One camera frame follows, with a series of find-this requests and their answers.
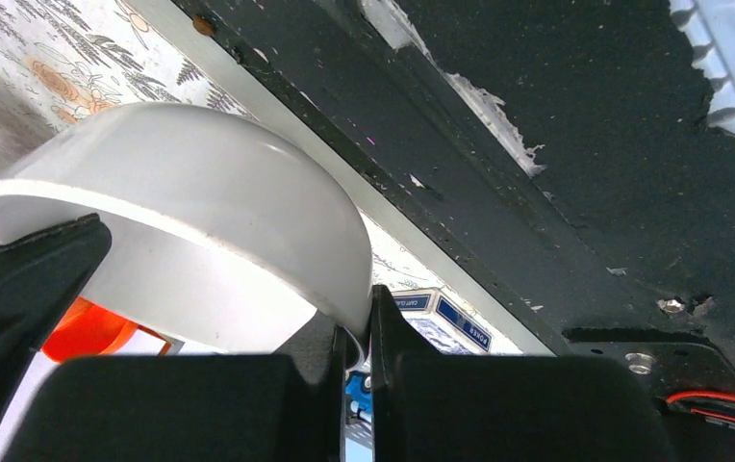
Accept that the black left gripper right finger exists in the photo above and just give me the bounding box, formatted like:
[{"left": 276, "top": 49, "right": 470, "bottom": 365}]
[{"left": 370, "top": 285, "right": 675, "bottom": 461}]

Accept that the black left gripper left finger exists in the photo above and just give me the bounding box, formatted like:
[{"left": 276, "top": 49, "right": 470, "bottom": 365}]
[{"left": 0, "top": 215, "right": 342, "bottom": 461}]

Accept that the white plastic bowl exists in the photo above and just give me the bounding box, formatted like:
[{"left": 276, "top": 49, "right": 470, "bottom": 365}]
[{"left": 0, "top": 102, "right": 372, "bottom": 357}]

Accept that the orange bowl front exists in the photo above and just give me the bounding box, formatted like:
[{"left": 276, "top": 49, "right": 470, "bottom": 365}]
[{"left": 40, "top": 296, "right": 173, "bottom": 363}]

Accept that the blue playing card deck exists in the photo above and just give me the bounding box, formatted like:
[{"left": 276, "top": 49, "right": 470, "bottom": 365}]
[{"left": 393, "top": 289, "right": 493, "bottom": 355}]

